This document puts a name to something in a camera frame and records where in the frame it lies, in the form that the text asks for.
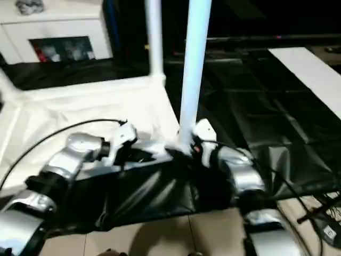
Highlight white plastic table top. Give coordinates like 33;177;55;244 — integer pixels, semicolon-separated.
0;74;188;193

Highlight white plastic table leg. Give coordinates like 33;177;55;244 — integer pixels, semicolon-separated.
178;0;213;150
0;70;20;102
145;0;166;81

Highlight black mat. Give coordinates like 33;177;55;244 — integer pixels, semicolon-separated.
0;49;341;233

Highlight white bottle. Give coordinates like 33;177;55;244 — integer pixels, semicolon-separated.
71;45;83;61

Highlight thin black rod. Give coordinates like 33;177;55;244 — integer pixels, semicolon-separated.
297;198;341;224

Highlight white flat board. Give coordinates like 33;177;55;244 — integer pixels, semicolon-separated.
267;47;341;120

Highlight white cabinet with glass doors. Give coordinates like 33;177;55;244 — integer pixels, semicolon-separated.
0;0;115;65

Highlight black flat stand base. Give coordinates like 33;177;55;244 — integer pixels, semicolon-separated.
316;215;341;246

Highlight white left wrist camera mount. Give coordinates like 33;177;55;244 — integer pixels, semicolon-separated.
106;124;139;166

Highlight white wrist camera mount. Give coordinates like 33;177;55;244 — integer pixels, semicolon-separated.
106;124;139;166
193;118;217;168

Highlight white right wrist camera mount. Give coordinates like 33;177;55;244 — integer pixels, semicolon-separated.
193;118;217;168

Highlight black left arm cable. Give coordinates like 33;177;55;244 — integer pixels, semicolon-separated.
0;119;129;188

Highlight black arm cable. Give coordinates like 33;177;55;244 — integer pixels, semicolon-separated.
0;119;129;188
202;140;323;256

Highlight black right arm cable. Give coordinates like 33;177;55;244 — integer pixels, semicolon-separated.
202;140;323;256

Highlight tangled black floor cables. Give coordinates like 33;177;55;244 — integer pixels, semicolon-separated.
316;190;341;214

